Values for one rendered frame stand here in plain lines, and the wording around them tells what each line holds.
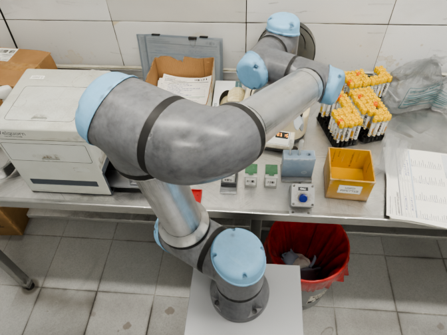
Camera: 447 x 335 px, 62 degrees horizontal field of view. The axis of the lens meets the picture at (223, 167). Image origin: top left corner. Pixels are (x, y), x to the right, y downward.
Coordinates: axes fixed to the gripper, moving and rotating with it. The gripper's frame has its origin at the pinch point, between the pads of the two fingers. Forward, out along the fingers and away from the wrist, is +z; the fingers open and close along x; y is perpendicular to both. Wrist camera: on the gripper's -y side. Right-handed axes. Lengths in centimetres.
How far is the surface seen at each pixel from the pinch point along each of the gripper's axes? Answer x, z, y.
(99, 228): -99, 106, 0
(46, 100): -65, -11, 17
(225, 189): -13.2, 18.8, 13.8
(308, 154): 10.7, 11.3, -0.9
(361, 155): 26.9, 13.8, -6.9
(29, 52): -102, 1, -18
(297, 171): 8.0, 17.2, 2.3
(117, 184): -47, 15, 23
